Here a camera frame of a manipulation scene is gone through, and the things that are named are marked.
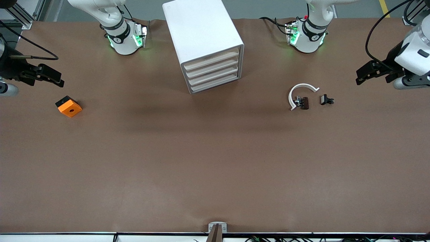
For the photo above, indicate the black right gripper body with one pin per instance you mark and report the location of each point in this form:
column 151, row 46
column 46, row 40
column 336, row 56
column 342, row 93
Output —
column 10, row 70

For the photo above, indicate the brown small electrical component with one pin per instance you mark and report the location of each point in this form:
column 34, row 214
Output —
column 304, row 103

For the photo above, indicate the white curved plastic piece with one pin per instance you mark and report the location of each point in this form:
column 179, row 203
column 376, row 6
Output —
column 293, row 92

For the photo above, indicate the aluminium frame profile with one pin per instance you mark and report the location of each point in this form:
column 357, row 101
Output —
column 20, row 15

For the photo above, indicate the orange and black block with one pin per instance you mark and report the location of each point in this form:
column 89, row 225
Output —
column 70, row 108

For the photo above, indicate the grey metal bracket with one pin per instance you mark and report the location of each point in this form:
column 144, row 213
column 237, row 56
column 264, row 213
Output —
column 217, row 226

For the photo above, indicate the black small electrical component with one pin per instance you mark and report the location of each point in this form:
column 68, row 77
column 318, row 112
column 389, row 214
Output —
column 324, row 99

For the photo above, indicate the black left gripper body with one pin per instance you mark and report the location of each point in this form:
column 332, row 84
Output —
column 392, row 61

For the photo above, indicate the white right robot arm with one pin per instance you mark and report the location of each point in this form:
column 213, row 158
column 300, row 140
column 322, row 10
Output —
column 121, row 37

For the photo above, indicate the white drawer cabinet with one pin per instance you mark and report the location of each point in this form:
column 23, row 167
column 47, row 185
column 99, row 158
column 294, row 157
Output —
column 198, row 27

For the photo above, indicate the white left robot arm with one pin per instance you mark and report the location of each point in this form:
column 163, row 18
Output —
column 309, row 38

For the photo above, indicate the beige drawer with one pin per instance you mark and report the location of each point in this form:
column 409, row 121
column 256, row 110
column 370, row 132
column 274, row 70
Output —
column 211, row 59
column 213, row 68
column 216, row 83
column 215, row 76

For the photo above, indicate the brown post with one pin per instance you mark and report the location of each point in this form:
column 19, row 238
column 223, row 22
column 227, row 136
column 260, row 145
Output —
column 215, row 235

